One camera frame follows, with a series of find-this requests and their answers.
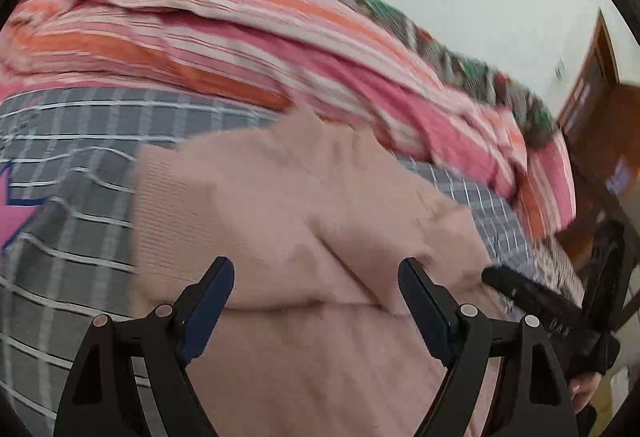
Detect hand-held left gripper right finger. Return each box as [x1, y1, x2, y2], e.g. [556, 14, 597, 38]
[397, 257, 581, 437]

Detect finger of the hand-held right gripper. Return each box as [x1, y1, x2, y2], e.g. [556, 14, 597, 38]
[582, 221, 628, 335]
[481, 265, 593, 343]

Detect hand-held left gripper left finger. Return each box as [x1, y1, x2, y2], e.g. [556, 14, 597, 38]
[52, 256, 236, 437]

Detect grey checked bed sheet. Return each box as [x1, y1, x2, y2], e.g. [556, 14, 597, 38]
[0, 86, 541, 437]

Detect pink knit sweater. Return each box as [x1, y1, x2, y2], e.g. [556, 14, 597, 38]
[127, 109, 506, 437]

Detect brown wooden door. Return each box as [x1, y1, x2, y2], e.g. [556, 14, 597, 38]
[556, 9, 640, 268]

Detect person's right hand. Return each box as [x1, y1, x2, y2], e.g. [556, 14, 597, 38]
[570, 369, 602, 414]

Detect pink orange striped blanket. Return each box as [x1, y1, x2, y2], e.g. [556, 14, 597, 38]
[0, 0, 578, 242]

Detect patterned patchwork quilt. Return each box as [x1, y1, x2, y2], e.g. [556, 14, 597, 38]
[280, 0, 566, 148]

